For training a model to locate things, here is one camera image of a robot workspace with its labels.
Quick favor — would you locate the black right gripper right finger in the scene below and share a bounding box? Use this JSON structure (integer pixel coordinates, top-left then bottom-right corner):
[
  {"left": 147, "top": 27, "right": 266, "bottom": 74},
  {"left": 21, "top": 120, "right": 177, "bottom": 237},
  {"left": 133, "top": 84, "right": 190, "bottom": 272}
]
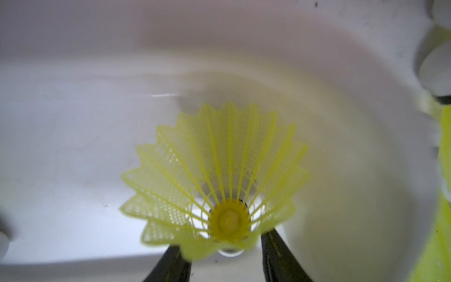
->
[{"left": 261, "top": 229, "right": 313, "bottom": 282}]

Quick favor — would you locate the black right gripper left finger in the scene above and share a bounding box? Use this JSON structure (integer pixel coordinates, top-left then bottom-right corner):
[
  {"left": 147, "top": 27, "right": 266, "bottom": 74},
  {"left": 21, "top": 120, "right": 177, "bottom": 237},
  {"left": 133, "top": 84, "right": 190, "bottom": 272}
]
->
[{"left": 143, "top": 246, "right": 191, "bottom": 282}]

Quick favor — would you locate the yellow shuttlecock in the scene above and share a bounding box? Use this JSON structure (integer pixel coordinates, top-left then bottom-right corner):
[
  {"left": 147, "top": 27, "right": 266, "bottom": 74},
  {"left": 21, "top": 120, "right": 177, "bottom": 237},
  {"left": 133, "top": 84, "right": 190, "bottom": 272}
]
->
[
  {"left": 419, "top": 41, "right": 451, "bottom": 106},
  {"left": 408, "top": 106, "right": 451, "bottom": 282},
  {"left": 121, "top": 103, "right": 309, "bottom": 262}
]

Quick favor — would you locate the white plastic storage box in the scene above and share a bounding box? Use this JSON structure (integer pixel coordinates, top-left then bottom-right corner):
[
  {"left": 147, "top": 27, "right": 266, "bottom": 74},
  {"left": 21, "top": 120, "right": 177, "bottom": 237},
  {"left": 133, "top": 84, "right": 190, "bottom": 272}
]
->
[{"left": 0, "top": 52, "right": 441, "bottom": 282}]

